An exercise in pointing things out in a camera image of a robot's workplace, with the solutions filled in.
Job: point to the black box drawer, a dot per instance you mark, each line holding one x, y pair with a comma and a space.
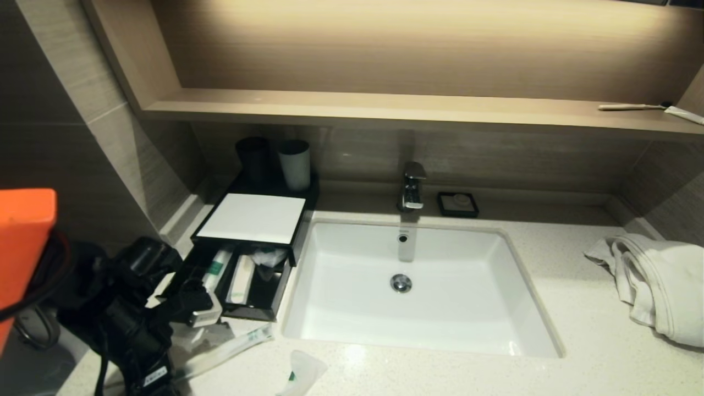
269, 300

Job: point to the crumpled clear plastic packet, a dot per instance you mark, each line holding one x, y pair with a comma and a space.
269, 258

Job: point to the black square soap dish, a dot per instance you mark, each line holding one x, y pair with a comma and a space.
441, 212

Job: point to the white rectangular sink basin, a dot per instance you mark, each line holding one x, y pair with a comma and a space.
440, 308

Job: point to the white folded towel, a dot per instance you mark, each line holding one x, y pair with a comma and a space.
660, 286

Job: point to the wooden wall shelf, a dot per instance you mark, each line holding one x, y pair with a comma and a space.
385, 107

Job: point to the white cup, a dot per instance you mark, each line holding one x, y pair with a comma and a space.
295, 165

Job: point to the round soap bar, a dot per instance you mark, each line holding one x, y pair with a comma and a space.
459, 202

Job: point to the long clear toothbrush packet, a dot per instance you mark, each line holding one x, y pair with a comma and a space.
236, 346
217, 269

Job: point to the beige toothbrush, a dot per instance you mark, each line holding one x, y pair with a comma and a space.
632, 106

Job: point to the black amenity box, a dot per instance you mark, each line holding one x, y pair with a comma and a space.
308, 220

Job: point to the black cup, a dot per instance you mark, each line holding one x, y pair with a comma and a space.
253, 159

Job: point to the chrome sink drain stopper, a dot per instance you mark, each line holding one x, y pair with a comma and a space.
401, 283

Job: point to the small clear green-print packet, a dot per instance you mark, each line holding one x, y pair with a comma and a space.
302, 371

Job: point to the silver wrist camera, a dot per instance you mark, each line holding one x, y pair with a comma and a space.
206, 317

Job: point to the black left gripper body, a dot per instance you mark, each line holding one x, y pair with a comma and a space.
137, 341

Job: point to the white toothpaste tube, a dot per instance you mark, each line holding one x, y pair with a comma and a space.
685, 114

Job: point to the chrome faucet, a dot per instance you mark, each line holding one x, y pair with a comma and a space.
412, 187

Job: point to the white oblong amenity packet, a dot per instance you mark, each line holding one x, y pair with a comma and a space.
241, 280

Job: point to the orange and black left arm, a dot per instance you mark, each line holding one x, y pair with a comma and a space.
22, 247

